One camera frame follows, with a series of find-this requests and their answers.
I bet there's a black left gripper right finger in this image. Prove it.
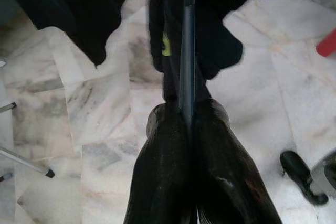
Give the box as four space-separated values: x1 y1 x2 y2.
193 98 283 224

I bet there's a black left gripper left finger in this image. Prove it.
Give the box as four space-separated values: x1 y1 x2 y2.
123 102 194 224

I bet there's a black robot left foot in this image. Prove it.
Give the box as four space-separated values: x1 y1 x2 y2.
279 150 329 205

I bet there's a silver clothes rack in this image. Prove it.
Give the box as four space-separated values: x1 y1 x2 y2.
0 102 56 179

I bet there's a red plastic stool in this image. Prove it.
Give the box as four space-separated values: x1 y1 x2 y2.
316 28 336 58

